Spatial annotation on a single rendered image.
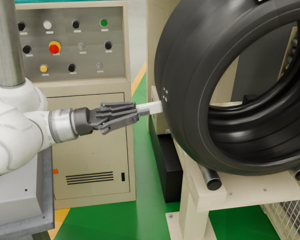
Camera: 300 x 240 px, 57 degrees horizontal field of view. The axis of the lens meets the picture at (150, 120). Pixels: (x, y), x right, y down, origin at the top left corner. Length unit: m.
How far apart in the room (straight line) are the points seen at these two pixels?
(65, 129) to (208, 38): 0.41
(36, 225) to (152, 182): 1.11
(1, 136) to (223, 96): 0.81
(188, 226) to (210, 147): 1.00
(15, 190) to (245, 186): 0.80
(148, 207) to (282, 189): 1.07
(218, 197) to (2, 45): 0.85
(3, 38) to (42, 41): 0.35
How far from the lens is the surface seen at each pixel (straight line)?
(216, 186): 0.86
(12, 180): 1.15
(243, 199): 0.98
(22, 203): 1.10
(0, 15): 1.03
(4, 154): 0.59
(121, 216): 1.89
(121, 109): 0.76
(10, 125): 0.62
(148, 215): 1.88
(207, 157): 0.75
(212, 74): 0.61
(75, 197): 1.90
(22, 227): 1.15
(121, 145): 1.59
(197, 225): 1.70
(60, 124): 0.74
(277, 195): 1.03
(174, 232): 1.81
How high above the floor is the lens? 1.53
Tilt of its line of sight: 35 degrees down
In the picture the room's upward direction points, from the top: straight up
